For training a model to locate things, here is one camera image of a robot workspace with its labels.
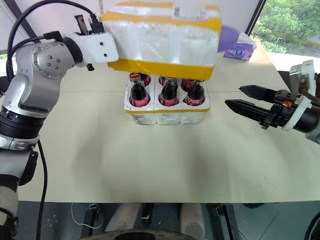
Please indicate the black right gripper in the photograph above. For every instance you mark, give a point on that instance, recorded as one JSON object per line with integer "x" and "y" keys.
{"x": 282, "y": 110}

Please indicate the purple tissue pack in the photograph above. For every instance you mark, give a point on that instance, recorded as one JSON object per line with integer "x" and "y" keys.
{"x": 237, "y": 51}

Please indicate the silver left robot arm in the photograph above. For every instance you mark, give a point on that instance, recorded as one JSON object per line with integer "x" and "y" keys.
{"x": 37, "y": 75}

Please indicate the black window frame post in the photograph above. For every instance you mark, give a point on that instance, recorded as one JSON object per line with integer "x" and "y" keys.
{"x": 256, "y": 15}

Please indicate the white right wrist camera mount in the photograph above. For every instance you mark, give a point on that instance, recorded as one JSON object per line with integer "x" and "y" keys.
{"x": 308, "y": 72}

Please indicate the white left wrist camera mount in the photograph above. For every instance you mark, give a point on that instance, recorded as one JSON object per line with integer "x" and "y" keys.
{"x": 100, "y": 50}

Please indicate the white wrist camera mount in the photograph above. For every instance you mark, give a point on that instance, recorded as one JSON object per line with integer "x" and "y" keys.
{"x": 100, "y": 50}
{"x": 308, "y": 72}

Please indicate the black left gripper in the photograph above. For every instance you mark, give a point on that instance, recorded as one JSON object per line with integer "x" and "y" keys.
{"x": 96, "y": 25}

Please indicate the glass cola bottle red cap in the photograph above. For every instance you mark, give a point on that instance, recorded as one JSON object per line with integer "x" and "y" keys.
{"x": 138, "y": 96}
{"x": 196, "y": 97}
{"x": 162, "y": 80}
{"x": 187, "y": 85}
{"x": 147, "y": 79}
{"x": 168, "y": 96}

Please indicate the black table leg bracket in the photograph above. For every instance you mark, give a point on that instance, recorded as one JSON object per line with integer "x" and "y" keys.
{"x": 94, "y": 213}
{"x": 225, "y": 220}

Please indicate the white foam bottle holder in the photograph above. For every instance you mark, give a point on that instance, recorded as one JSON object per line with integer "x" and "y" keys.
{"x": 170, "y": 117}

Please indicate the foam box with yellow tape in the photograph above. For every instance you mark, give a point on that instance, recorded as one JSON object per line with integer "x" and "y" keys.
{"x": 162, "y": 45}

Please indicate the grey rounded shape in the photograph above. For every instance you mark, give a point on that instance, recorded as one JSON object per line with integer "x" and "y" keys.
{"x": 192, "y": 217}

